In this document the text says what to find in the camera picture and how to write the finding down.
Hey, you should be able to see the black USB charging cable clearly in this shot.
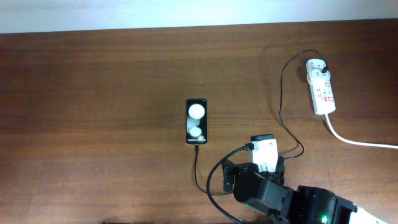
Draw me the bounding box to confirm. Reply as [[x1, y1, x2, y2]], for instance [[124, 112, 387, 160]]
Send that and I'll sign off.
[[193, 49, 329, 197]]

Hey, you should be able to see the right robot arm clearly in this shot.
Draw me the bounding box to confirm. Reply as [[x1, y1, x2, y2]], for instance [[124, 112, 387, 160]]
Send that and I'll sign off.
[[222, 156, 386, 224]]

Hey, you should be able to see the black Samsung flip phone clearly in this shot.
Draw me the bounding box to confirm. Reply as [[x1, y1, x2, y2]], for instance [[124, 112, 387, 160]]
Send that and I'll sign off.
[[185, 99, 208, 145]]

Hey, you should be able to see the white USB charger adapter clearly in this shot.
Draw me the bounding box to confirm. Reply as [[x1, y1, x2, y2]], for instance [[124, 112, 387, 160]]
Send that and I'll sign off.
[[306, 59, 330, 85]]

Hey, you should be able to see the white power strip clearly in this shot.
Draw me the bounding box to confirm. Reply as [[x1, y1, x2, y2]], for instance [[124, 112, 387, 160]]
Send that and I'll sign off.
[[307, 72, 336, 115]]

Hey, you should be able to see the white power strip cord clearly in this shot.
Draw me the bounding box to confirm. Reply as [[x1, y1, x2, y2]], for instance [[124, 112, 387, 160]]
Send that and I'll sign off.
[[322, 113, 398, 149]]

